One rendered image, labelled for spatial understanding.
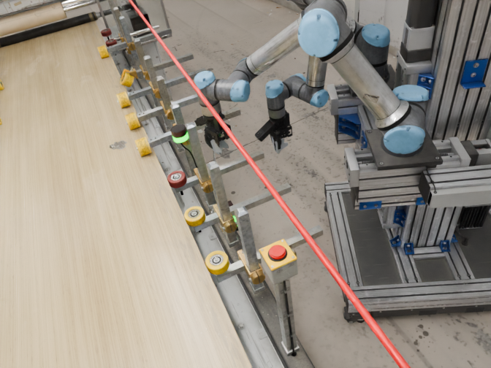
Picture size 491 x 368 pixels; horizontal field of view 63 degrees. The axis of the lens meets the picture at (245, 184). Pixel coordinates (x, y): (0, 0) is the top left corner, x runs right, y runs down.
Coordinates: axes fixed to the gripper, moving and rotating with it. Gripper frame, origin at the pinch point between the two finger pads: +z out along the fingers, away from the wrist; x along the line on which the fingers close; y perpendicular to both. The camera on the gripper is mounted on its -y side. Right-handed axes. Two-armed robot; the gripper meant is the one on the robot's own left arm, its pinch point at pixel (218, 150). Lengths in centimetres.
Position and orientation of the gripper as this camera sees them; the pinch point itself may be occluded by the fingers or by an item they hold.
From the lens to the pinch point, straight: 165.9
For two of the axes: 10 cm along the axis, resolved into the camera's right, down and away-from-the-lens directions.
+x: 7.1, -5.5, 4.4
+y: 6.9, 4.3, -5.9
